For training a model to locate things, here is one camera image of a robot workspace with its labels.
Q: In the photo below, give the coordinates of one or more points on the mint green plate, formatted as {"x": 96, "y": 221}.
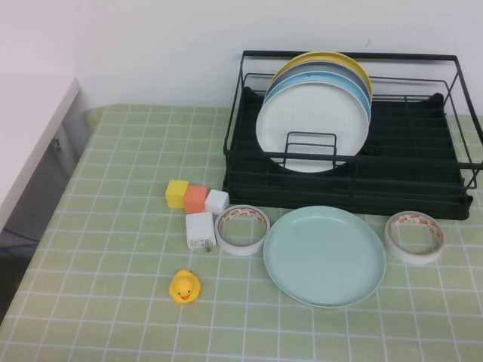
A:
{"x": 324, "y": 256}

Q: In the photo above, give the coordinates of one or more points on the white plate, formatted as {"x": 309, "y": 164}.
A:
{"x": 313, "y": 113}

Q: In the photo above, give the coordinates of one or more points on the grey plate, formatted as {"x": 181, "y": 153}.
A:
{"x": 298, "y": 69}

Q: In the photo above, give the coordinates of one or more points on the light blue plate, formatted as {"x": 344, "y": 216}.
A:
{"x": 313, "y": 77}

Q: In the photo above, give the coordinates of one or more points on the yellow plate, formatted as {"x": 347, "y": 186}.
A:
{"x": 324, "y": 55}

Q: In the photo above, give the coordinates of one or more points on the white cube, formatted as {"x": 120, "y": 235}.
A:
{"x": 217, "y": 201}

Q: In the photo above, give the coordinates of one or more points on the orange cube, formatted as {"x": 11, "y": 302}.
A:
{"x": 195, "y": 200}

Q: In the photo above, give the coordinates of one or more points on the white power adapter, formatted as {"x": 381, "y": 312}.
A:
{"x": 200, "y": 230}

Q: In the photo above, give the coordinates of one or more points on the yellow cube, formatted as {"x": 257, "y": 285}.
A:
{"x": 176, "y": 194}

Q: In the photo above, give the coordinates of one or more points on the white tape roll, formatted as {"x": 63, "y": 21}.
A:
{"x": 241, "y": 250}
{"x": 415, "y": 258}

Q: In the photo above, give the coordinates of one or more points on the yellow rubber duck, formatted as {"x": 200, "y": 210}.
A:
{"x": 183, "y": 286}

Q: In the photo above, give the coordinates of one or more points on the green checked tablecloth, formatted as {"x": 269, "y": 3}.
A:
{"x": 113, "y": 264}

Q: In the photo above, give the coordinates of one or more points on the white side table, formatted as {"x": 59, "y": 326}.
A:
{"x": 30, "y": 132}

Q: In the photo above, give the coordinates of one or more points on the small metal bracket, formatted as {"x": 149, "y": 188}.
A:
{"x": 57, "y": 144}

